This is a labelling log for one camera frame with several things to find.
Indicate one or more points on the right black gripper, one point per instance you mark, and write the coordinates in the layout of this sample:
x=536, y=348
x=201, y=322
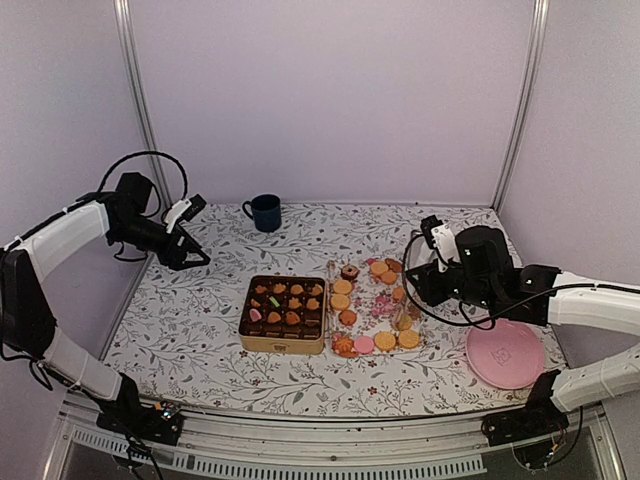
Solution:
x=428, y=287

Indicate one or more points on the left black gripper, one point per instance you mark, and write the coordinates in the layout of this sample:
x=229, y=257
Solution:
x=174, y=255

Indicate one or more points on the pink macaron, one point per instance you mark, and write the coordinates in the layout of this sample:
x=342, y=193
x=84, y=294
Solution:
x=364, y=345
x=255, y=315

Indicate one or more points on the gold cookie tin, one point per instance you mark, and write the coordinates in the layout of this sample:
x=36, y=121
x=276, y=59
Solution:
x=283, y=330

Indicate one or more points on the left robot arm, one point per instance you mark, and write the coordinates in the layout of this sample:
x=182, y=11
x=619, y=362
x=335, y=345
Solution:
x=55, y=285

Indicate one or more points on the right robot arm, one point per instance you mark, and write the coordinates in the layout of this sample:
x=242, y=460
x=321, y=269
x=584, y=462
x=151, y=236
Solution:
x=475, y=267

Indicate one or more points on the floral cookie tray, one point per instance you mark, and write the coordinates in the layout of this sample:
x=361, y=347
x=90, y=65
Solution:
x=369, y=304

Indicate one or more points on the round waffle cookie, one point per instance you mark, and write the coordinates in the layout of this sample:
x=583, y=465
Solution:
x=408, y=339
x=385, y=341

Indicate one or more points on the chocolate sprinkle donut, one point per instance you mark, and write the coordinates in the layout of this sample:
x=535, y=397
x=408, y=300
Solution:
x=349, y=272

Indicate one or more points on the dark blue mug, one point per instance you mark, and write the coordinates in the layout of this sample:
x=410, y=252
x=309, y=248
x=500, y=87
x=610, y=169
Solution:
x=265, y=212

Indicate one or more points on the floral tablecloth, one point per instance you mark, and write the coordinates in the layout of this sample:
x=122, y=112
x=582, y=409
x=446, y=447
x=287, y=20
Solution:
x=179, y=336

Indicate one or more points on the swirl butter cookie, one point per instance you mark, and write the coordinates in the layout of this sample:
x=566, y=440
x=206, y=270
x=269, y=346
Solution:
x=344, y=347

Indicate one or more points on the pink plate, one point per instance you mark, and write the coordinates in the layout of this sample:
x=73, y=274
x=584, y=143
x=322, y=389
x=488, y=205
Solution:
x=510, y=356

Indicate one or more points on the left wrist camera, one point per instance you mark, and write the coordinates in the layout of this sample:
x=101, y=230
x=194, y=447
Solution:
x=183, y=210

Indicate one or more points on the aluminium front rail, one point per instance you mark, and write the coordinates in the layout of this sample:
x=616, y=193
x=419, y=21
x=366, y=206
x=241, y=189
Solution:
x=223, y=444

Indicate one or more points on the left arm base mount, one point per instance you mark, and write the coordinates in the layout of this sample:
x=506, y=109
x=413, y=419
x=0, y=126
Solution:
x=160, y=423

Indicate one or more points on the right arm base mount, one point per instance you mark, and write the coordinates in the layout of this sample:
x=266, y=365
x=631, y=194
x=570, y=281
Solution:
x=530, y=421

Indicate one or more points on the left frame post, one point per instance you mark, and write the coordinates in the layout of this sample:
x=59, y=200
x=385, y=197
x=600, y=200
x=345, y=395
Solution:
x=126, y=36

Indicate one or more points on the frame post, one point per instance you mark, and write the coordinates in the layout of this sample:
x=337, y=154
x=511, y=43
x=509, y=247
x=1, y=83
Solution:
x=534, y=52
x=126, y=36

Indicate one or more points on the right frame post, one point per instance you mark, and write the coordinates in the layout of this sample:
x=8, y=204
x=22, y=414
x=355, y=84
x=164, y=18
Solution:
x=534, y=52

